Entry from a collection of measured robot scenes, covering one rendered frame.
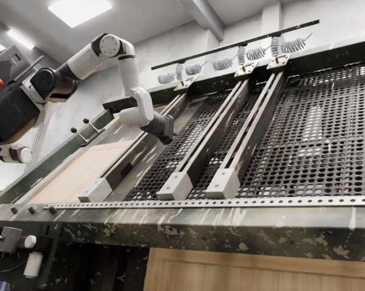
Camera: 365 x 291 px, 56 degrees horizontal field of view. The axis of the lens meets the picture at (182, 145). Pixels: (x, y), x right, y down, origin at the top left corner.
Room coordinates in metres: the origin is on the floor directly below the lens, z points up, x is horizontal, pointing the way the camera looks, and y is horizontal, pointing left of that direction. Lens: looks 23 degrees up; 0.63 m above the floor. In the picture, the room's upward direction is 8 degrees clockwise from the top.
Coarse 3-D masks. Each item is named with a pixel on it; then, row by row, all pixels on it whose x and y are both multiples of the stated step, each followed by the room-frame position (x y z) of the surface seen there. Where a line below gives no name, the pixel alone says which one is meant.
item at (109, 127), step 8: (112, 120) 2.09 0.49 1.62; (112, 128) 2.05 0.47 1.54; (104, 136) 2.01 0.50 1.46; (88, 144) 1.92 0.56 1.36; (96, 144) 1.97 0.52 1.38; (80, 152) 1.89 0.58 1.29; (72, 160) 1.85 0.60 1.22; (56, 168) 1.84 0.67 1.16; (64, 168) 1.82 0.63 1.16; (48, 176) 1.79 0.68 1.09; (56, 176) 1.79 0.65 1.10; (40, 184) 1.75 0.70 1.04; (32, 192) 1.71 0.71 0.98; (24, 200) 1.69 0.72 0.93
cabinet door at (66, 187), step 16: (112, 144) 1.82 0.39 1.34; (128, 144) 1.73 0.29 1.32; (80, 160) 1.84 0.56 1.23; (96, 160) 1.75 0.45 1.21; (112, 160) 1.67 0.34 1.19; (64, 176) 1.76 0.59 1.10; (80, 176) 1.68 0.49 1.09; (96, 176) 1.60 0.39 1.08; (48, 192) 1.69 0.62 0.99; (64, 192) 1.62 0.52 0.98; (80, 192) 1.55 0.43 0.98
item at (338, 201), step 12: (48, 204) 1.49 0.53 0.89; (60, 204) 1.45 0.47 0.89; (72, 204) 1.40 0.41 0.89; (84, 204) 1.36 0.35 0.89; (96, 204) 1.32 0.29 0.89; (108, 204) 1.28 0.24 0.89; (120, 204) 1.24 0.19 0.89; (132, 204) 1.21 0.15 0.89; (144, 204) 1.18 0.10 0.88; (156, 204) 1.14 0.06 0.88; (168, 204) 1.11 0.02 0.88; (180, 204) 1.09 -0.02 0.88; (192, 204) 1.06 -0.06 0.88; (204, 204) 1.03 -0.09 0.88; (216, 204) 1.01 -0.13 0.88; (228, 204) 0.99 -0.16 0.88; (240, 204) 0.96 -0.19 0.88; (252, 204) 0.94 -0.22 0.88; (264, 204) 0.92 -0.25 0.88; (276, 204) 0.90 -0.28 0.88; (288, 204) 0.88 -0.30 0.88; (300, 204) 0.86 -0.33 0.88; (312, 204) 0.85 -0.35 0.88; (324, 204) 0.83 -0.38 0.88; (336, 204) 0.81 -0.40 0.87; (348, 204) 0.80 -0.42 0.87; (360, 204) 0.78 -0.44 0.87
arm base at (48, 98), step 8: (40, 72) 1.09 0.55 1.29; (48, 72) 1.08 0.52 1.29; (32, 80) 1.11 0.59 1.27; (40, 80) 1.10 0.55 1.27; (48, 80) 1.09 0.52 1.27; (56, 80) 1.09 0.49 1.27; (40, 88) 1.11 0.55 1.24; (48, 88) 1.10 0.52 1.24; (56, 88) 1.11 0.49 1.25; (48, 96) 1.13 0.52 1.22; (56, 96) 1.18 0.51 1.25; (64, 96) 1.23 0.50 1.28
